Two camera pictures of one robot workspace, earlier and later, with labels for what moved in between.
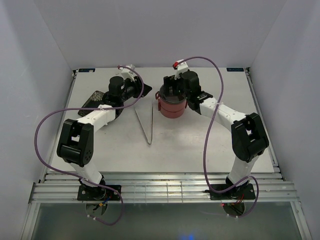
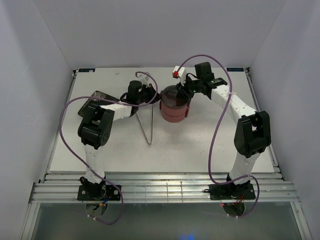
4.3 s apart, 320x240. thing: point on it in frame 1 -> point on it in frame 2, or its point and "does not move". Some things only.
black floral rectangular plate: [95, 100] does not move
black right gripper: [171, 80] -> [183, 88]
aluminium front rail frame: [162, 188] does not move
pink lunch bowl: [172, 111] -> [174, 119]
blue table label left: [86, 70] does not move
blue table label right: [235, 69] does not move
